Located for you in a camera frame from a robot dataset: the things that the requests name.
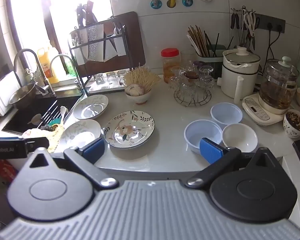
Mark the white kettle base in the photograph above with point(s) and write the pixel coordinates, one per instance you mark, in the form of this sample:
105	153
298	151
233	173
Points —
255	110

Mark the tall grey faucet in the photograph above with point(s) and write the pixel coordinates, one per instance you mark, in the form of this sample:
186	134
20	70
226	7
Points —
27	51

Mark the yellow bottle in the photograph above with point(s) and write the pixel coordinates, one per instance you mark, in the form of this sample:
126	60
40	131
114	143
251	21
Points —
46	65

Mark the white ceramic spoon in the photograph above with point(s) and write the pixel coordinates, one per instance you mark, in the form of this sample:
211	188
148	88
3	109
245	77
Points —
119	30
116	31

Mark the red patterned cloth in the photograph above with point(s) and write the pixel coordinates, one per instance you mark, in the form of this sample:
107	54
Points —
6	170

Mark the cream dish cloth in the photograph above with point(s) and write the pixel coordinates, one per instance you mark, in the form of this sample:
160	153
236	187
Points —
52	137

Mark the plastic jar with red lid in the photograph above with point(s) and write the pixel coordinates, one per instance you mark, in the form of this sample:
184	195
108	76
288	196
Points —
170	65

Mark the black wall outlet strip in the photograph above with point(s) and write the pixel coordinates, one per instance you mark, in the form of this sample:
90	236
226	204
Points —
272	21

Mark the dark brown cutting board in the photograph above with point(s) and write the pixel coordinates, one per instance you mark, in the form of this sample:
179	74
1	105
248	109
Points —
137	42

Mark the black sink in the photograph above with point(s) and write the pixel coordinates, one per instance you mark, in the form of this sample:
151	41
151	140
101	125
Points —
20	120

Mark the steel mixing bowl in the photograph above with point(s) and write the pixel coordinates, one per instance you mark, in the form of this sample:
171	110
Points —
22	96

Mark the white electric cooker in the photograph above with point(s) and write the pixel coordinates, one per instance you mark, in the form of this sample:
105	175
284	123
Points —
237	80

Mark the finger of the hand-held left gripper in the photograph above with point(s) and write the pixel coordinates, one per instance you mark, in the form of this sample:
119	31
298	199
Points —
38	145

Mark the green bottle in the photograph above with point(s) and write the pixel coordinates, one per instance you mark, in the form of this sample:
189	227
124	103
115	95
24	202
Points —
70	66

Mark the curved chrome faucet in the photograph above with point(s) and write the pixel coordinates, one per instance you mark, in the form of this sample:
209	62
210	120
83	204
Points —
62	56

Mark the garlic bulb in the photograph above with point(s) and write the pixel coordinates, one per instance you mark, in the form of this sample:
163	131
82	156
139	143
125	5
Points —
131	91

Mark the window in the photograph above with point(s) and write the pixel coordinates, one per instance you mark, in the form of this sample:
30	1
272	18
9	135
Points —
65	0

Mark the white rack cup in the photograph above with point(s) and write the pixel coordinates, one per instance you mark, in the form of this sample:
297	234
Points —
77	56
120	46

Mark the purple onion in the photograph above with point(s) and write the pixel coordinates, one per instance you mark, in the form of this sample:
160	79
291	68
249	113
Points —
140	89

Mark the bundle of chopsticks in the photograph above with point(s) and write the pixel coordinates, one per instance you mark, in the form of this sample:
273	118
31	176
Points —
198	42

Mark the white leaf-pattern bowl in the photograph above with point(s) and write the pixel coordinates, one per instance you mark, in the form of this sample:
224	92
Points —
90	107

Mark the hammered steel cleaver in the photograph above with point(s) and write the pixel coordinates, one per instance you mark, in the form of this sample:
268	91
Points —
95	42

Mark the drinking glass with red mark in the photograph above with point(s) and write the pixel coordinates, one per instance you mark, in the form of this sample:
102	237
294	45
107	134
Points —
121	77

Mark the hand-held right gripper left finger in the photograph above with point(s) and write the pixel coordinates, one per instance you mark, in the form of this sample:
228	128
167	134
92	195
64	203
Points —
93	150

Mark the plain white ceramic bowl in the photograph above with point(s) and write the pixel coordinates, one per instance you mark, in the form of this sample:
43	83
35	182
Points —
240	137

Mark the black dish rack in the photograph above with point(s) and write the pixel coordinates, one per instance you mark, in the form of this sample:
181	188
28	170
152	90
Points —
130	55

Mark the glass electric kettle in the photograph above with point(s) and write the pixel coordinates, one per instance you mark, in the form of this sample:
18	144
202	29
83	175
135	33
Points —
277	90

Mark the white ribbed container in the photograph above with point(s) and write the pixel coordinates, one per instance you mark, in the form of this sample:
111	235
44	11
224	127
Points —
1	95

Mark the translucent plastic bowl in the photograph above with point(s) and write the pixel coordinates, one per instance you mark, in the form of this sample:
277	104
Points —
200	135
226	113

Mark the floral plate with dark rim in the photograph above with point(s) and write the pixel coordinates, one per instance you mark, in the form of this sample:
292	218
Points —
128	130

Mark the brown round lid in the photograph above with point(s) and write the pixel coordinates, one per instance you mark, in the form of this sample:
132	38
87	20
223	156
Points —
191	75

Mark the blue wall flange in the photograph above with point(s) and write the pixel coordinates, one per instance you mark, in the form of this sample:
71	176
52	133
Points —
155	3
187	2

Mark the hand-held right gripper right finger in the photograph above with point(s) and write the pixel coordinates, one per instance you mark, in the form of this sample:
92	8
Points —
210	151

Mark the white bowl holding garlic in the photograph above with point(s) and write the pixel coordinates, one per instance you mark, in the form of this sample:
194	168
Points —
140	99

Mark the bundle of dried noodles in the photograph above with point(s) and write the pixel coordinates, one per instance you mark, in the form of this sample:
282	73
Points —
140	77

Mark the patterned bowl with spices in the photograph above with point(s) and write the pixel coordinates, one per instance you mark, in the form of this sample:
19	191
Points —
293	130

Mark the white plate grey leaf print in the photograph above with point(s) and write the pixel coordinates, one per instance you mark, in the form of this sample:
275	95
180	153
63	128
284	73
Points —
77	132

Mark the pale green utensil holder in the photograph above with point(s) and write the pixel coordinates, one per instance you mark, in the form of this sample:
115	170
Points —
215	62

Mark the hanging kitchen utensils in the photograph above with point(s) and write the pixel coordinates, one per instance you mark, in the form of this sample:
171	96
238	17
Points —
248	25

